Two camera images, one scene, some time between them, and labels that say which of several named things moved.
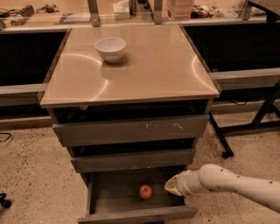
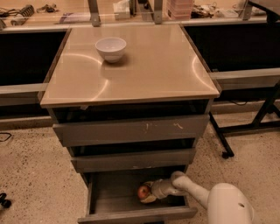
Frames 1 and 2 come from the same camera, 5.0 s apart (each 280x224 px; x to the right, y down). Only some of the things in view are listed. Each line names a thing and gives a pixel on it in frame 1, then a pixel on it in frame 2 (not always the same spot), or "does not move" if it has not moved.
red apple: [145, 192] does not move
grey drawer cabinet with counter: [128, 125] does not move
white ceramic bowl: [111, 48] does not move
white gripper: [182, 183] → [157, 190]
